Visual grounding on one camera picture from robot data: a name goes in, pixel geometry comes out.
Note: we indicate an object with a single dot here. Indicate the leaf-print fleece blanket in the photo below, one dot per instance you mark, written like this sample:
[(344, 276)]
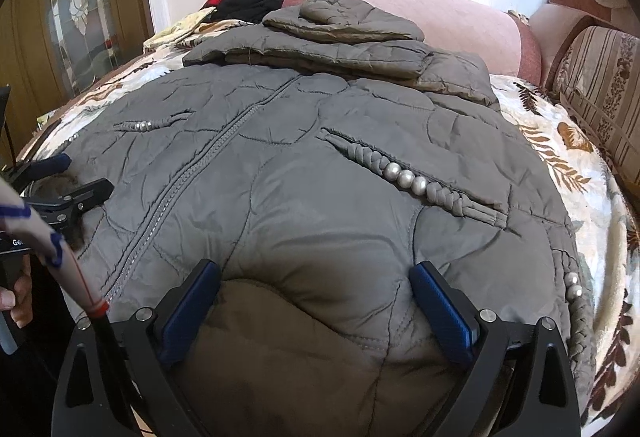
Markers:
[(550, 137)]

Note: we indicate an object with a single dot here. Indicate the wooden door with glass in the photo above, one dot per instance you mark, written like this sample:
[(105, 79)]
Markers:
[(80, 17)]

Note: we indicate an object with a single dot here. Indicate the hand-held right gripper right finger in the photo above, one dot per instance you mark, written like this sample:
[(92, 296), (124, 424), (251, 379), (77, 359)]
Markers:
[(442, 312)]

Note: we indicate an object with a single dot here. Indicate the pink sofa corner cushion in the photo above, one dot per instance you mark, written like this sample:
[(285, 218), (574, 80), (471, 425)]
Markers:
[(555, 22)]

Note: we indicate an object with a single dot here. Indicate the pale yellow cloth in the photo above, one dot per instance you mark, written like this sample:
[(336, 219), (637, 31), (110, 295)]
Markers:
[(175, 29)]

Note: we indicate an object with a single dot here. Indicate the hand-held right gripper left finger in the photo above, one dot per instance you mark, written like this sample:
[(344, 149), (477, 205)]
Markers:
[(185, 317)]

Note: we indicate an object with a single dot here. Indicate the black and red clothing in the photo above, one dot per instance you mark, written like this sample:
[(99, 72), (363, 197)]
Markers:
[(260, 2)]

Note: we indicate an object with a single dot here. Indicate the person's left hand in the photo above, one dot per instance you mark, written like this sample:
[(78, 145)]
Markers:
[(22, 297)]

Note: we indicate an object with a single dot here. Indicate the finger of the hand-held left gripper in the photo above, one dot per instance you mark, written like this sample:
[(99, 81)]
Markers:
[(55, 163), (75, 202)]

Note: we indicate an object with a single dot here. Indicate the pink sofa bolster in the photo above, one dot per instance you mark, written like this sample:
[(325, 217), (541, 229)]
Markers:
[(450, 22)]

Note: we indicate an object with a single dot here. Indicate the striped floral sofa cushion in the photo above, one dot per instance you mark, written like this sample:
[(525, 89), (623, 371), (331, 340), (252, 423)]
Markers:
[(605, 87)]

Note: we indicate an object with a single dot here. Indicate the grey quilted padded jacket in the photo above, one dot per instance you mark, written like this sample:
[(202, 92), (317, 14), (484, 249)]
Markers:
[(300, 177)]

